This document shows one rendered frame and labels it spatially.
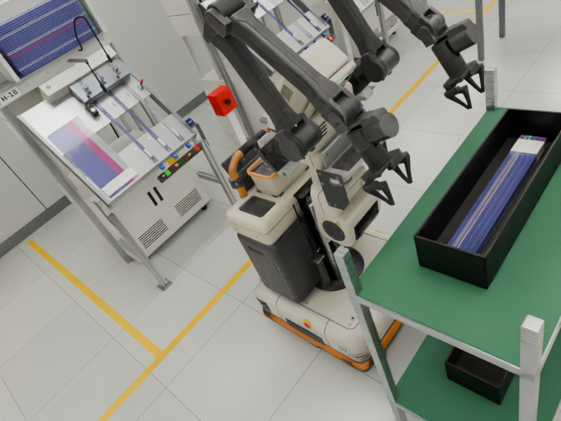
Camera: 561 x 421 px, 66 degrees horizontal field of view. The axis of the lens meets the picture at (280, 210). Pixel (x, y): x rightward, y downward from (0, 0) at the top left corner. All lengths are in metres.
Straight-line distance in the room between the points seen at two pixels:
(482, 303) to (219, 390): 1.54
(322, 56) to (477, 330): 0.85
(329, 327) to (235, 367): 0.63
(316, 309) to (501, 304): 1.07
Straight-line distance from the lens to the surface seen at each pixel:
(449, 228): 1.25
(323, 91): 1.04
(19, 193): 4.52
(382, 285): 1.16
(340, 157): 1.47
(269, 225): 1.70
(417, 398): 1.66
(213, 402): 2.33
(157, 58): 4.93
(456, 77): 1.38
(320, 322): 1.98
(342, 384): 2.13
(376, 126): 1.00
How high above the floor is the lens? 1.85
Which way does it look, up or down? 37 degrees down
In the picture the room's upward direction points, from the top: 24 degrees counter-clockwise
